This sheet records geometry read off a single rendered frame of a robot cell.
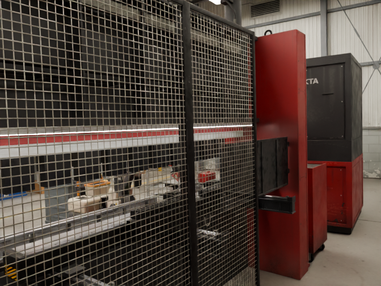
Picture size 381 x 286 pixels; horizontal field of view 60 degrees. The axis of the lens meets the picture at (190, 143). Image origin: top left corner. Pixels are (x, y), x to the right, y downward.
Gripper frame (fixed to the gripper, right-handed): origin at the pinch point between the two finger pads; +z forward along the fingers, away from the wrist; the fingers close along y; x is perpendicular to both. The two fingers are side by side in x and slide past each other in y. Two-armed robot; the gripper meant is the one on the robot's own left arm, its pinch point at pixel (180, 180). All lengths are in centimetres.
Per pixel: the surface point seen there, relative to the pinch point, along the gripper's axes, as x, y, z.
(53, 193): 258, 33, -83
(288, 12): -4, 692, -389
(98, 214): -11, -94, 12
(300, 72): -103, 93, -48
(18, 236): -12, -140, 12
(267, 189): -51, 36, 36
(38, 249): -40, -146, 24
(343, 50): -71, 704, -216
